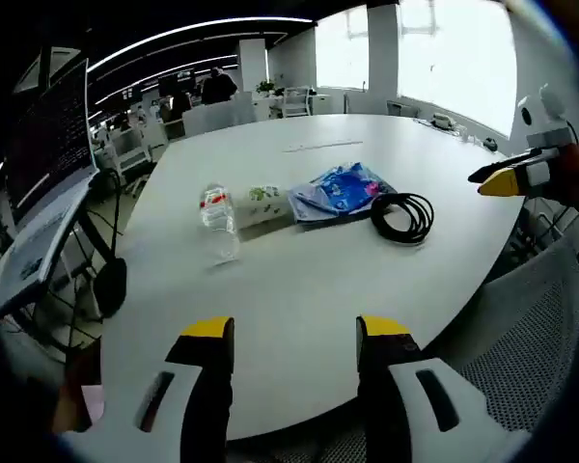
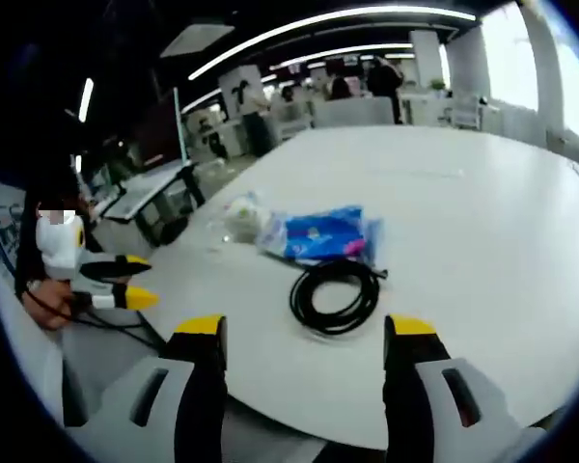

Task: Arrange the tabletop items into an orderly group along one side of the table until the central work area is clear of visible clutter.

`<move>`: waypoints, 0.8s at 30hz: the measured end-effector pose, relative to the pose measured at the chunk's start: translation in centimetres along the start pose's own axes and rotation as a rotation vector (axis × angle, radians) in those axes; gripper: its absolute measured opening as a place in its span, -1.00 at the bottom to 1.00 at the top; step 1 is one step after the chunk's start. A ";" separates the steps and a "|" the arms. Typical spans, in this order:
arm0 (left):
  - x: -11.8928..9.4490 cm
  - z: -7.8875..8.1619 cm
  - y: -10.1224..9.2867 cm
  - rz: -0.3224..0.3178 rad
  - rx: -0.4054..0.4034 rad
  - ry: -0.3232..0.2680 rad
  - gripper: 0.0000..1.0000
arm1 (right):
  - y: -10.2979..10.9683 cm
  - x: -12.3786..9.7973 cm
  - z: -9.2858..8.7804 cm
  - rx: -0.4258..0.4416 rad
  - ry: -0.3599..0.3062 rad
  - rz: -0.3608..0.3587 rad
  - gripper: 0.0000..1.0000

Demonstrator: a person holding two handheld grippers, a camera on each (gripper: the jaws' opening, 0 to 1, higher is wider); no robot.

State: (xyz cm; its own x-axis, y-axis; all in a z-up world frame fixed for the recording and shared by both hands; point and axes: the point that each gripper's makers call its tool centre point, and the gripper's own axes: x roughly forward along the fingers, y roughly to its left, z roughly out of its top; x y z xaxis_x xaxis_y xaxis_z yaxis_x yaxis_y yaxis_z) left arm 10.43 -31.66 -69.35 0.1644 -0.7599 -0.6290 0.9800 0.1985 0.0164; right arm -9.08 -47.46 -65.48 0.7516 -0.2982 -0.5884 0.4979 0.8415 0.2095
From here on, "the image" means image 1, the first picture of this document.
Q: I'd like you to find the green printed paper cup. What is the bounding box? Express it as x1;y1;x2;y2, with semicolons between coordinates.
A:
233;183;296;232

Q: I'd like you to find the white partition panel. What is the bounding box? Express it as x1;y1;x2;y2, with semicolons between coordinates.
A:
181;102;258;137

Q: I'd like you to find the white table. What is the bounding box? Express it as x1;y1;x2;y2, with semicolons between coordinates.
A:
98;113;527;443

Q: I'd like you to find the clear plastic water bottle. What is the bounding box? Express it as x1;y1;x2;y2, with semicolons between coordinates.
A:
199;181;243;270

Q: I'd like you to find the blue plastic packet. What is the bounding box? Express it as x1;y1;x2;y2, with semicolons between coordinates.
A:
288;161;400;229

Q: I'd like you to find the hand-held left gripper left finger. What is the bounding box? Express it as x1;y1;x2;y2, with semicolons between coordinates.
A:
62;315;235;463

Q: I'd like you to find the grey mesh office chair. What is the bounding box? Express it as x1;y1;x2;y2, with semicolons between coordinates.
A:
431;234;579;435

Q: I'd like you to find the white device on table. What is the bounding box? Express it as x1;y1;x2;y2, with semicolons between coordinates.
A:
430;112;470;132

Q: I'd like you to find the white open laptop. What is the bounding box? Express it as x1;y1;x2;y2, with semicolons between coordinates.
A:
0;57;102;317

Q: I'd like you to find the black laptop stand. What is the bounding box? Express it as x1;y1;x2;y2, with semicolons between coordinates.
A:
42;168;126;339

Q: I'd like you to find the black pouch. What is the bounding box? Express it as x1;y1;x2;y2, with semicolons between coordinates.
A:
95;258;128;318

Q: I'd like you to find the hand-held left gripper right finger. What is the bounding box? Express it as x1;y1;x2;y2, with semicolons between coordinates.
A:
356;314;532;463

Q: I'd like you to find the black cable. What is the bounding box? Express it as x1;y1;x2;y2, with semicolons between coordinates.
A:
370;192;436;246

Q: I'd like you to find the white office chair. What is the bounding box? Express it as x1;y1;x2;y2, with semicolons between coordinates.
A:
282;86;316;119
109;128;154;171

